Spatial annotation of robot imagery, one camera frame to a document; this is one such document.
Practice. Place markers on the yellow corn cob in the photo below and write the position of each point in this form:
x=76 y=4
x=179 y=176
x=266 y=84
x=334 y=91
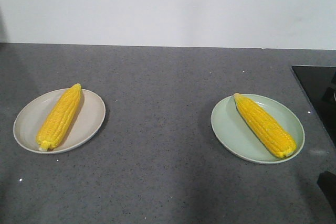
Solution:
x=58 y=121
x=272 y=135

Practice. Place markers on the black glass cooktop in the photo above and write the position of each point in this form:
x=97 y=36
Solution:
x=318 y=85

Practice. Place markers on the green round plate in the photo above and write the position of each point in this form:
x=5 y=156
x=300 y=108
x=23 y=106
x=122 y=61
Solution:
x=235 y=135

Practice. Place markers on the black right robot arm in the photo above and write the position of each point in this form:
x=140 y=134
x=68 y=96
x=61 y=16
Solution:
x=326 y=182

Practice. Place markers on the beige round plate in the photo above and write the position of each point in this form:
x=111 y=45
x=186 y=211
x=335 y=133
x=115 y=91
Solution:
x=86 y=123

